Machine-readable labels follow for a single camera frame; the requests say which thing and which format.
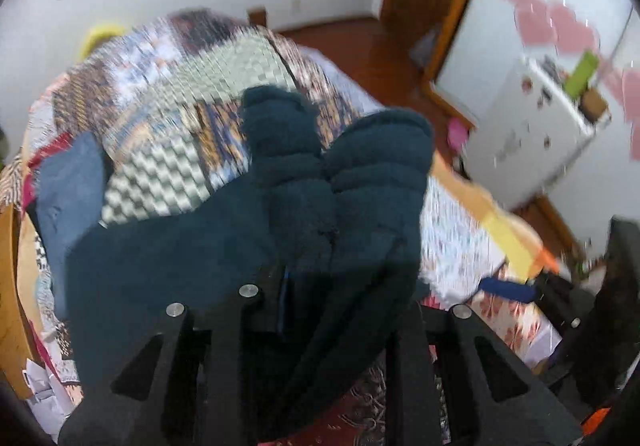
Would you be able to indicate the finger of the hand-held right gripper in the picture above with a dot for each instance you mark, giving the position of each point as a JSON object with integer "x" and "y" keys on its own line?
{"x": 507, "y": 288}

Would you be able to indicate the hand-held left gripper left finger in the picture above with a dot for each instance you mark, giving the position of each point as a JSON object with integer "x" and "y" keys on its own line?
{"x": 283, "y": 298}

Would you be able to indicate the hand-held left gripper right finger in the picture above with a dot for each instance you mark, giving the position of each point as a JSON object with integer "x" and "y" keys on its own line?
{"x": 450, "y": 351}

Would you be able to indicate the dark teal pants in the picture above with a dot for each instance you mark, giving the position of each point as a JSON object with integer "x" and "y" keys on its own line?
{"x": 300, "y": 226}

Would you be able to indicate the yellow orange cloth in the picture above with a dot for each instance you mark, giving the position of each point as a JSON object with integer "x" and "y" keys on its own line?
{"x": 515, "y": 231}

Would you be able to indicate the white small cabinet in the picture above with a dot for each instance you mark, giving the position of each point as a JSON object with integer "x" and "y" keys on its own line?
{"x": 525, "y": 136}

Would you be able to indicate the pink small object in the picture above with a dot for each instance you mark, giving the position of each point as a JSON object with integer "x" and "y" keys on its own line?
{"x": 457, "y": 134}

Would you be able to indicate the brown small box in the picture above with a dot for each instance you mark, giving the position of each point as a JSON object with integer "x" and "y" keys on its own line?
{"x": 595, "y": 105}

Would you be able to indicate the patchwork quilt bed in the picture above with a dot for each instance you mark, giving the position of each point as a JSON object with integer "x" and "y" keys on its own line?
{"x": 190, "y": 101}

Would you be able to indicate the light green bottle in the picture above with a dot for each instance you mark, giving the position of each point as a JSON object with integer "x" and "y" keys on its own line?
{"x": 581, "y": 73}

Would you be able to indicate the blue denim jeans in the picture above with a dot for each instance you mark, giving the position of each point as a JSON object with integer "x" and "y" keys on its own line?
{"x": 67, "y": 206}

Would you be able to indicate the wooden lap table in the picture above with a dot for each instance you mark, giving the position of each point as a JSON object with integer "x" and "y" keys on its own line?
{"x": 12, "y": 306}

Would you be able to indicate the white heart-print sliding door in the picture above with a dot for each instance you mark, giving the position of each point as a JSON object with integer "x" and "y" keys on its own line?
{"x": 550, "y": 16}

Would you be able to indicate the yellow curved object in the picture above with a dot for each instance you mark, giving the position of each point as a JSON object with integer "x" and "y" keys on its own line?
{"x": 102, "y": 39}

